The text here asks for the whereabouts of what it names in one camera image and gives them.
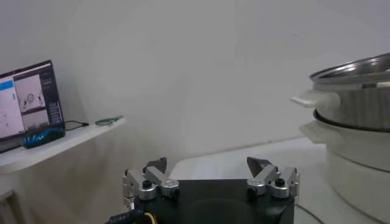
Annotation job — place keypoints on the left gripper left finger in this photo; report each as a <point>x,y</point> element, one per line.
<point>161,180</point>

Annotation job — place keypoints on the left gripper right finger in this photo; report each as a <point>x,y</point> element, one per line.
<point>263,178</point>

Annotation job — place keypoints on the white electric cooker base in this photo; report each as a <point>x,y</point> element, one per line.
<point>359,182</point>

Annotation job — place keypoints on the white side table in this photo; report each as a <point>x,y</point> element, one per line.
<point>45,152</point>

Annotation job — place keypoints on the blue oblong device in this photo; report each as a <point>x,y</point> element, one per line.
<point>42,137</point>

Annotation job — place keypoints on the black laptop with lit screen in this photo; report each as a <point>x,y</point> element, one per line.
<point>30,100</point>

